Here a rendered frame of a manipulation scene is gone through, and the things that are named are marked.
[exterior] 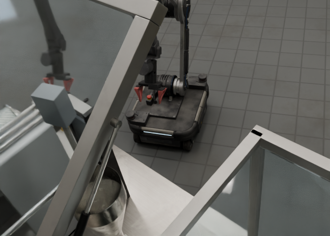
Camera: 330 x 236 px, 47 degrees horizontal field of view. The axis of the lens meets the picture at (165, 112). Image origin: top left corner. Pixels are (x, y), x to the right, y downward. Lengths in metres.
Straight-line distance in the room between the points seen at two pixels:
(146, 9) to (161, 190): 1.17
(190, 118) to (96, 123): 2.25
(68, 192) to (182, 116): 2.27
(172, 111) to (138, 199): 1.31
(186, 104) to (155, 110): 0.24
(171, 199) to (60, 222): 1.04
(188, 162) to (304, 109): 1.04
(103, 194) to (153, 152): 1.91
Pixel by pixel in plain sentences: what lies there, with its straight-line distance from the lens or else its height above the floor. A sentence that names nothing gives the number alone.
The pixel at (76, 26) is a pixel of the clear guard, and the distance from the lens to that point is 0.67.
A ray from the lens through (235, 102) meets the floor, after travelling 3.23.
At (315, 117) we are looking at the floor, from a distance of 3.17.
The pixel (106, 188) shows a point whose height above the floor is 1.44.
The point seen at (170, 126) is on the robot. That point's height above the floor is 0.24.
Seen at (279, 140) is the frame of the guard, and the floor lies 1.60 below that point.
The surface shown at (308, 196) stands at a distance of 0.83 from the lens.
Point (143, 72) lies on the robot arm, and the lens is 1.68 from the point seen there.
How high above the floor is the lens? 2.28
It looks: 45 degrees down
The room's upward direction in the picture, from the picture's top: 11 degrees counter-clockwise
